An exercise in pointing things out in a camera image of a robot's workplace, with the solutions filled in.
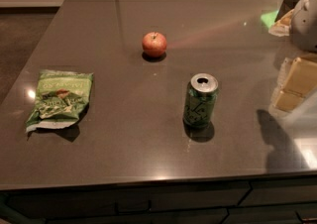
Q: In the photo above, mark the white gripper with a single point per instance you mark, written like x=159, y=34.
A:
x=305, y=23

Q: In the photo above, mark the green soda can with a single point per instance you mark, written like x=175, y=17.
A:
x=200, y=99

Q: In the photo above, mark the dark cabinet drawer right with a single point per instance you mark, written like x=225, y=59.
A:
x=278, y=201

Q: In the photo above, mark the dark cabinet drawer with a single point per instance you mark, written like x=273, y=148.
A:
x=196, y=203
x=278, y=201

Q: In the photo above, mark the dark cabinet drawer left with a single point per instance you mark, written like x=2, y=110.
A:
x=196, y=203

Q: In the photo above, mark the red apple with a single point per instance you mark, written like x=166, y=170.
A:
x=154, y=44

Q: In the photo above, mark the green chip bag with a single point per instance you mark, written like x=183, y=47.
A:
x=61, y=97

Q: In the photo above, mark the black drawer handle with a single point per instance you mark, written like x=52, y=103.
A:
x=136, y=207

